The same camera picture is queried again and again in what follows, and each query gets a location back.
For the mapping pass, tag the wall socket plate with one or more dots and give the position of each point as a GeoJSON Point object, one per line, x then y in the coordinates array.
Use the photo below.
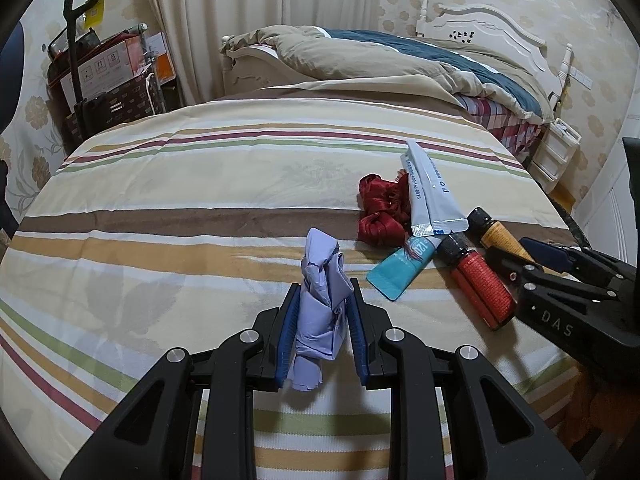
{"type": "Point", "coordinates": [581, 77]}

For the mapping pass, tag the amber bottle gold label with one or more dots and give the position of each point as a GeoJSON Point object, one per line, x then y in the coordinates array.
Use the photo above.
{"type": "Point", "coordinates": [492, 233]}

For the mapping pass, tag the red labelled dark bottle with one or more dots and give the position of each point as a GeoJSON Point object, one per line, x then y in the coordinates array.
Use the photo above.
{"type": "Point", "coordinates": [486, 292]}

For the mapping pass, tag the cream curtain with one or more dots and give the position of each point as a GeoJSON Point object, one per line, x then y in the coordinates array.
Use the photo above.
{"type": "Point", "coordinates": [194, 29]}

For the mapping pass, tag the blue standing fan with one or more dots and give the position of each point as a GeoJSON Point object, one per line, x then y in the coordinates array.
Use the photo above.
{"type": "Point", "coordinates": [12, 68]}

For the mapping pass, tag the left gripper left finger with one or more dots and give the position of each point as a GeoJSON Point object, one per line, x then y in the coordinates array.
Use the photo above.
{"type": "Point", "coordinates": [192, 413]}

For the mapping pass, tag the blue beige duvet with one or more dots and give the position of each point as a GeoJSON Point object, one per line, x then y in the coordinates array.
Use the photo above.
{"type": "Point", "coordinates": [325, 54]}

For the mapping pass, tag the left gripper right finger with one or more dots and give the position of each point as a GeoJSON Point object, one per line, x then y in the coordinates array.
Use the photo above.
{"type": "Point", "coordinates": [452, 414]}

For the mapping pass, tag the white orange box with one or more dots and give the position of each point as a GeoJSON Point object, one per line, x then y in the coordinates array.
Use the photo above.
{"type": "Point", "coordinates": [157, 47]}

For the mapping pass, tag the white toothpaste tube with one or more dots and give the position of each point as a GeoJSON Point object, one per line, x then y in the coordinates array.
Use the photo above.
{"type": "Point", "coordinates": [434, 210]}

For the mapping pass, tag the black hand trolley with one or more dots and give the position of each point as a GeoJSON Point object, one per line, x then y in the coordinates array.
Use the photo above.
{"type": "Point", "coordinates": [71, 14]}

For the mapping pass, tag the plaid bed sheet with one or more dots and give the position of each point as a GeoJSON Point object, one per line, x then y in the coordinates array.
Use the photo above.
{"type": "Point", "coordinates": [514, 133]}

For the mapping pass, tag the cardboard box with labels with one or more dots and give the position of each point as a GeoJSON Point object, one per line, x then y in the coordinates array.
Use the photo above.
{"type": "Point", "coordinates": [112, 67]}

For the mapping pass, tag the dark red ribbon bundle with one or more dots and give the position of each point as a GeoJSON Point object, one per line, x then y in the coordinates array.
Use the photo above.
{"type": "Point", "coordinates": [386, 218]}

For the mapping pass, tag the white bed headboard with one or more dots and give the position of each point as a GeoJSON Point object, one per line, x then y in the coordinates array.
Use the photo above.
{"type": "Point", "coordinates": [493, 29]}

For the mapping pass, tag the striped table cloth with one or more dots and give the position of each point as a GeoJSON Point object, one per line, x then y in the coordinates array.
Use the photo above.
{"type": "Point", "coordinates": [178, 229]}

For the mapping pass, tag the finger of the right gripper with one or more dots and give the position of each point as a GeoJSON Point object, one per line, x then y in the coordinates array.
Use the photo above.
{"type": "Point", "coordinates": [540, 279]}
{"type": "Point", "coordinates": [587, 265]}

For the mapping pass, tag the white drawer unit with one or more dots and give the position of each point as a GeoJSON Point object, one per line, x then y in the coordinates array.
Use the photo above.
{"type": "Point", "coordinates": [555, 150]}

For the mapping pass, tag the teal cream tube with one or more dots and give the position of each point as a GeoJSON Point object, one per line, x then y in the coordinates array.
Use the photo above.
{"type": "Point", "coordinates": [394, 274]}

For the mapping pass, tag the white bed footboard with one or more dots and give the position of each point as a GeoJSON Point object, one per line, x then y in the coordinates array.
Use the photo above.
{"type": "Point", "coordinates": [254, 67]}

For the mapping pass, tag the dark patterned storage basket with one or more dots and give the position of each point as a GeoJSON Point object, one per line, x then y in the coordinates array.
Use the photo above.
{"type": "Point", "coordinates": [137, 98]}

